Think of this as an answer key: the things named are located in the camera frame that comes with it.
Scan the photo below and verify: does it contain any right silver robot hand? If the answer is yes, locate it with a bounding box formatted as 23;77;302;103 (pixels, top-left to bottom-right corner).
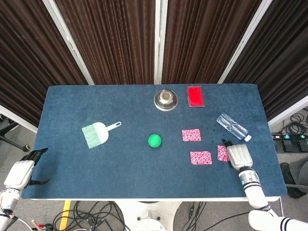
220;139;254;169

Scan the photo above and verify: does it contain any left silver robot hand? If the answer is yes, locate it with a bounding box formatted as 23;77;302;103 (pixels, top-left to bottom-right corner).
3;147;51;191

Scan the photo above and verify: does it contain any pale green hand brush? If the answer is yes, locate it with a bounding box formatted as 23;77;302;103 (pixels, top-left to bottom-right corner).
81;121;122;150

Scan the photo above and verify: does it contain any clear plastic water bottle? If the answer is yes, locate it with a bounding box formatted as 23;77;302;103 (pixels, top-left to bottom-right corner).
216;112;252;142

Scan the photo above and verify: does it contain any black chair base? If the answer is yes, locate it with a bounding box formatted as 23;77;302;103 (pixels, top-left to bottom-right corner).
0;120;30;153

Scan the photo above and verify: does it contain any black power strip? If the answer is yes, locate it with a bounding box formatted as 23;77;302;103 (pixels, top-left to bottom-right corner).
271;134;308;141

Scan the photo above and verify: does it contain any black shoe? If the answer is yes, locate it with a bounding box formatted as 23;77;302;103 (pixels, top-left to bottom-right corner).
280;162;300;199

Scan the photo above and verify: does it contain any yellow floor tape strip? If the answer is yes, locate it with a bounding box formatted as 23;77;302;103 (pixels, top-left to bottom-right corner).
59;201;72;231

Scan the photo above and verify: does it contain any grey trouser leg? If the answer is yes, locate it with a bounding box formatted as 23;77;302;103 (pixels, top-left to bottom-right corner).
288;155;308;187

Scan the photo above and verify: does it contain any red ink pad box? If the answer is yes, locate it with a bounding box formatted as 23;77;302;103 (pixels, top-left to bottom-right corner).
187;86;207;108

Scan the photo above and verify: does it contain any green rubber ball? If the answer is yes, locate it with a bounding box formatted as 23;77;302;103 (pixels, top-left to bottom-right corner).
147;133;163;148

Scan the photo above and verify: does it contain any upturned stainless steel bowl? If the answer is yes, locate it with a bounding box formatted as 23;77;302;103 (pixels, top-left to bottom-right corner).
153;89;180;112

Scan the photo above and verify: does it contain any blue velvet table cloth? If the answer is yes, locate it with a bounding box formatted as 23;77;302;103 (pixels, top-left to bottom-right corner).
21;84;288;199

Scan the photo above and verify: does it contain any brown pleated partition panel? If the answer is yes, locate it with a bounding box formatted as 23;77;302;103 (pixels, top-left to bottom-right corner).
43;0;162;85
218;0;308;126
161;0;270;84
0;0;94;134

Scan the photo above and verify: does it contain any black coiled floor cable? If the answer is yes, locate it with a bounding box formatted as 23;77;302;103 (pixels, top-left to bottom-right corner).
282;112;308;135

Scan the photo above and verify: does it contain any long black floor cable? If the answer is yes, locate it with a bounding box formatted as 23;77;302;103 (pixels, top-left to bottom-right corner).
181;201;251;231

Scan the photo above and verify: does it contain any black floor cable tangle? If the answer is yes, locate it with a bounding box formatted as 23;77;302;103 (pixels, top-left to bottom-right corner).
52;201;132;231

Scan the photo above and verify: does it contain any white table frame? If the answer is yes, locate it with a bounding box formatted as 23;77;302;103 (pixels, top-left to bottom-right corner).
23;196;282;202

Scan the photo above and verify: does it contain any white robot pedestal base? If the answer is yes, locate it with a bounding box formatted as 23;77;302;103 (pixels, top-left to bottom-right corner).
115;201;185;231

